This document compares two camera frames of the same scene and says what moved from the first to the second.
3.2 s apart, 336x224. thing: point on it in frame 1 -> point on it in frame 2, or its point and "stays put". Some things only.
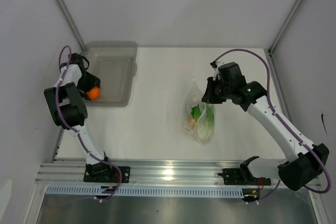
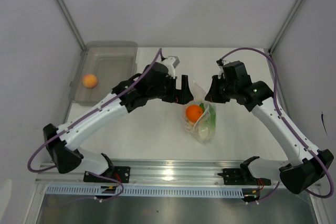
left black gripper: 94,82 -> 179,96
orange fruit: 94,93 -> 193,113
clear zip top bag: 199,116 stays put
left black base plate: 104,172 stays put
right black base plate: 235,176 stays put
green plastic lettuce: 203,115 stays put
